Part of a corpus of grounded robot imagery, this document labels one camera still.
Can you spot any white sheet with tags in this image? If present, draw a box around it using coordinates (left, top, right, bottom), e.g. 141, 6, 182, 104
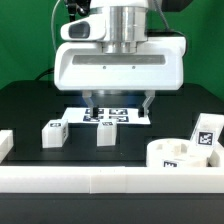
62, 107, 150, 125

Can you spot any white U-shaped fence frame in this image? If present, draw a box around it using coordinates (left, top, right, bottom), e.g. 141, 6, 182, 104
0, 130, 224, 194

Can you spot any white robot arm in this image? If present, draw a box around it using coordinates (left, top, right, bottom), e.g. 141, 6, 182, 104
54, 0, 193, 117

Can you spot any black cable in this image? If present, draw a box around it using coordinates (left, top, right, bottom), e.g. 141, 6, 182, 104
35, 68, 56, 82

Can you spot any grey cable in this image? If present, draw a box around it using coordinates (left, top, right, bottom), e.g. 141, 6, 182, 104
50, 0, 65, 54

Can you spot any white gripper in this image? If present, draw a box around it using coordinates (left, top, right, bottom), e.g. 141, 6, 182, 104
54, 37, 186, 118

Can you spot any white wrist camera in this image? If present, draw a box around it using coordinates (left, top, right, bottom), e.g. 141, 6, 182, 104
60, 16, 106, 42

